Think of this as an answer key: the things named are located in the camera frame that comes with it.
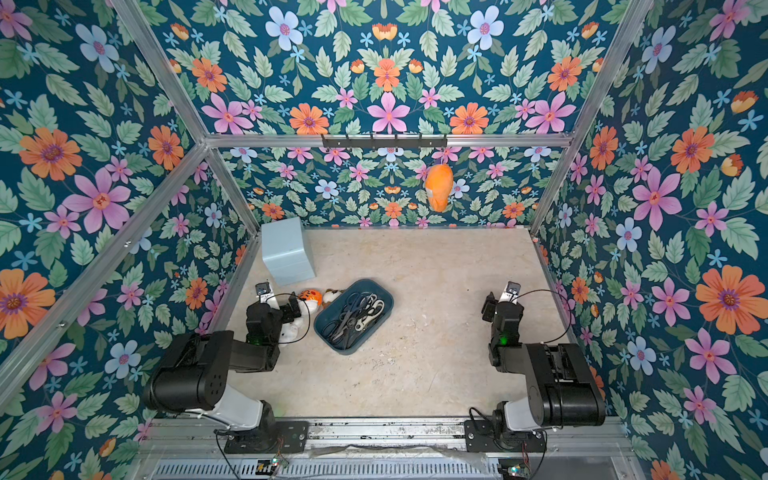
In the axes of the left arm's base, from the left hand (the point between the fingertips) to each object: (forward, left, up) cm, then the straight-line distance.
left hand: (280, 293), depth 92 cm
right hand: (-7, -70, 0) cm, 70 cm away
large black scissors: (-12, -17, -6) cm, 22 cm away
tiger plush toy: (-2, -9, -2) cm, 9 cm away
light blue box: (+10, -3, +8) cm, 13 cm away
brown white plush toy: (0, -15, -4) cm, 15 cm away
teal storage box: (-14, -23, -7) cm, 28 cm away
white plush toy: (-11, -6, -4) cm, 13 cm away
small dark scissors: (-1, -23, -4) cm, 23 cm away
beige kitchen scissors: (-5, -29, -5) cm, 30 cm away
